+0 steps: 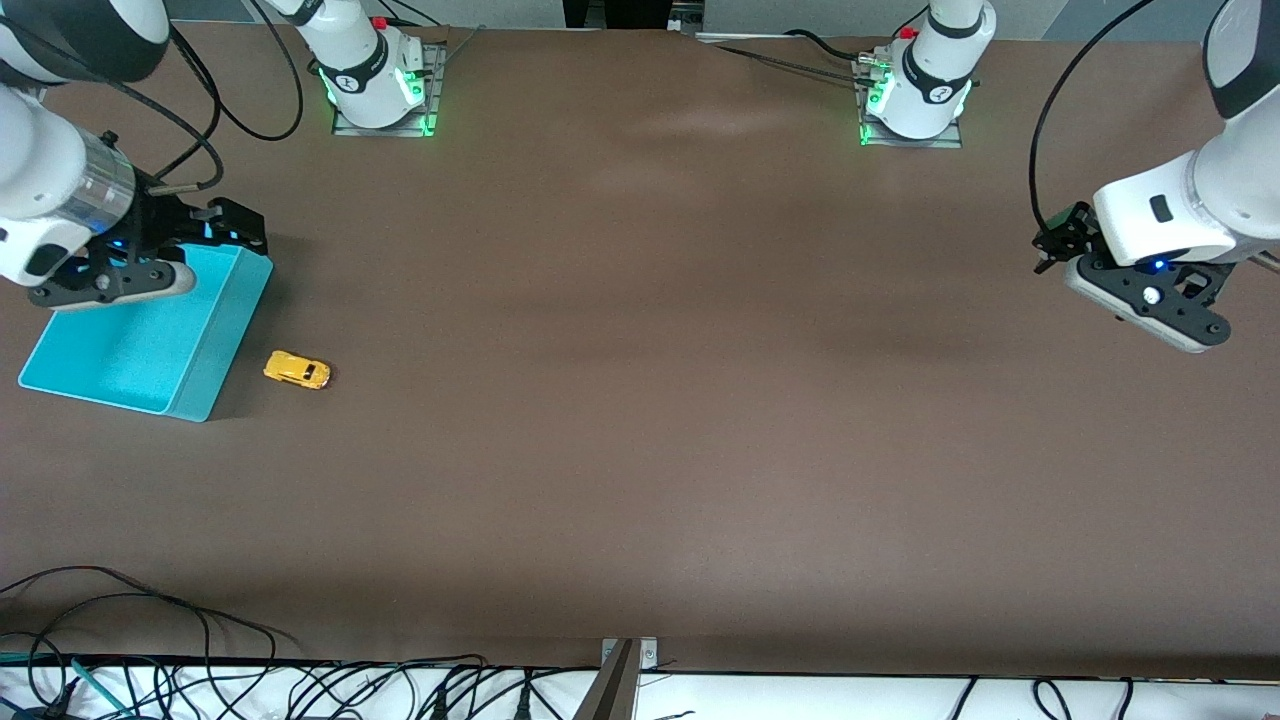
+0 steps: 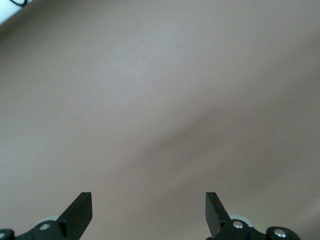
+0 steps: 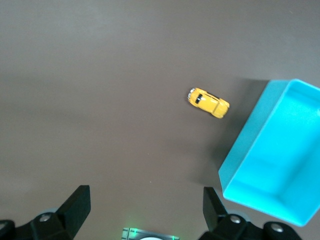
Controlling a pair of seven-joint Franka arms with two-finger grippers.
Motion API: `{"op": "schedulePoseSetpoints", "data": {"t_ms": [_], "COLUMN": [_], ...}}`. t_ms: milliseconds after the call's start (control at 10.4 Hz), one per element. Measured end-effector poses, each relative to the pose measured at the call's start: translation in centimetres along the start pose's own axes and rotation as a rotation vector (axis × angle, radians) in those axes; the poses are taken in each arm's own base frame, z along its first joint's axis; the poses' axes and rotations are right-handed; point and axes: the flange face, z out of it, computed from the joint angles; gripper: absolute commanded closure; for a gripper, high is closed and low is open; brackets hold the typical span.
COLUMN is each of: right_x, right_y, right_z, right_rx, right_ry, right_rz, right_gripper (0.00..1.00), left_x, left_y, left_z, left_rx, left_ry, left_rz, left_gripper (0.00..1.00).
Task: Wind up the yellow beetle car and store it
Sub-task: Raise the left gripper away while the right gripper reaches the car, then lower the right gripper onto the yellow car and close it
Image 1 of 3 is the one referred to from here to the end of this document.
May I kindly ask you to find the grey metal bar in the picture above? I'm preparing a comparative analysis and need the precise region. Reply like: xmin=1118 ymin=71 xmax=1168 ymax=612
xmin=572 ymin=640 xmax=639 ymax=720

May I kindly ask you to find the black looped cable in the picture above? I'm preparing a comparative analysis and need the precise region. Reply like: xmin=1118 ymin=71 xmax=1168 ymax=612
xmin=28 ymin=593 xmax=216 ymax=706

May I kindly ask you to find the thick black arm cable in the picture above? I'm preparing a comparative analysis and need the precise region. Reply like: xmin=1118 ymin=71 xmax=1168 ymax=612
xmin=165 ymin=0 xmax=304 ymax=141
xmin=1030 ymin=0 xmax=1156 ymax=236

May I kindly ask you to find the thin black table cable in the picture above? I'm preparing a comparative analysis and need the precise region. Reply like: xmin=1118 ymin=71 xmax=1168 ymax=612
xmin=715 ymin=42 xmax=881 ymax=89

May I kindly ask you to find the teal cable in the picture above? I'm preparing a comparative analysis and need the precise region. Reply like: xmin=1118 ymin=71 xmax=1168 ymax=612
xmin=70 ymin=658 xmax=131 ymax=713

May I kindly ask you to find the black curved base cable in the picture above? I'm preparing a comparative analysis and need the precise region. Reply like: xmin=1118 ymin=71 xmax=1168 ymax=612
xmin=375 ymin=0 xmax=446 ymax=29
xmin=785 ymin=28 xmax=866 ymax=59

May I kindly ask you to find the thin dark looped cable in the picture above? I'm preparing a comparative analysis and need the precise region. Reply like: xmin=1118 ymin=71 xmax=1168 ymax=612
xmin=0 ymin=565 xmax=301 ymax=661

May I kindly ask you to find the small metal clamp bracket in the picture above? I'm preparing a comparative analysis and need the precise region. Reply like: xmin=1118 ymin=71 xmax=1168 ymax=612
xmin=600 ymin=637 xmax=659 ymax=673

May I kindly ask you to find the yellow toy beetle car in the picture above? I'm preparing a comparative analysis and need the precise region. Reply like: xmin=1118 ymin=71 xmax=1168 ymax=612
xmin=263 ymin=350 xmax=332 ymax=391

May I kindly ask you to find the black object behind table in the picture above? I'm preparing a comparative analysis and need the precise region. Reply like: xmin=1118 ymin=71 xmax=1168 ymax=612
xmin=562 ymin=0 xmax=693 ymax=31

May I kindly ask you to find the white ledge board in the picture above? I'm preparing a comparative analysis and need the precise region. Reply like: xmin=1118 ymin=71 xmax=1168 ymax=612
xmin=0 ymin=655 xmax=1280 ymax=720

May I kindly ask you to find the teal plastic bin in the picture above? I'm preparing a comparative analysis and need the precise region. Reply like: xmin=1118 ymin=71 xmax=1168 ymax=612
xmin=18 ymin=243 xmax=275 ymax=423

